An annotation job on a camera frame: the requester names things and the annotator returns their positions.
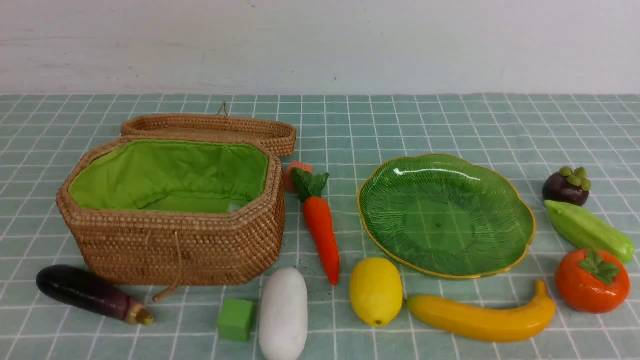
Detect orange carrot green leaves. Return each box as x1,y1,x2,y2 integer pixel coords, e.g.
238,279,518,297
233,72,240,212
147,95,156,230
290,167,341,286

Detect yellow lemon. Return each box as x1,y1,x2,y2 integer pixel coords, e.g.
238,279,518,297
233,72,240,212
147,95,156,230
349,257,403,328

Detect white radish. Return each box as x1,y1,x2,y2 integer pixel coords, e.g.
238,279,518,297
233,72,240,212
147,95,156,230
258,268,309,360

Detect yellow banana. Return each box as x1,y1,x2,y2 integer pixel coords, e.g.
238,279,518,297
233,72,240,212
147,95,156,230
406,279,556,343

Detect purple mangosteen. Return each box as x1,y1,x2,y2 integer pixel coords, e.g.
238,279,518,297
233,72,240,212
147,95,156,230
541,166,592,207

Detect light green cucumber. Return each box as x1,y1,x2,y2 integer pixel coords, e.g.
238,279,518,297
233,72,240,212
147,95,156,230
544,199,634,264

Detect purple eggplant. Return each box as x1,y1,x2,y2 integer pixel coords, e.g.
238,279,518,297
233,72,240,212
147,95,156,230
35,264,154,326

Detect orange persimmon green calyx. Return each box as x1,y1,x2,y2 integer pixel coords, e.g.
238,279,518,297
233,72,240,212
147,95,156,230
554,248,631,314

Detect pink foam cube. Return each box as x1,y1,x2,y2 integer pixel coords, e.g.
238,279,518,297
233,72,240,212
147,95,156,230
282,161,314,193

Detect woven rattan basket lid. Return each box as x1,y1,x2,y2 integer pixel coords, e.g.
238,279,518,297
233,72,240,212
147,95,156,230
120,112,297,157

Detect green checkered tablecloth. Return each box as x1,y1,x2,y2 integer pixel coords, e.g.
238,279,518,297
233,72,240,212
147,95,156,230
0,93,640,360

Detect green leaf-shaped glass plate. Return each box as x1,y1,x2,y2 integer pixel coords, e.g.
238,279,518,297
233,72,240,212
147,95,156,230
358,153,537,280

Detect green foam cube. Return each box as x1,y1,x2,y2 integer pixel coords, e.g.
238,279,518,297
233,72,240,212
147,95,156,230
217,298,255,342

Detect woven rattan basket green lining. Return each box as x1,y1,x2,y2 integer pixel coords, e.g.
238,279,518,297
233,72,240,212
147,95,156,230
55,136,285,286

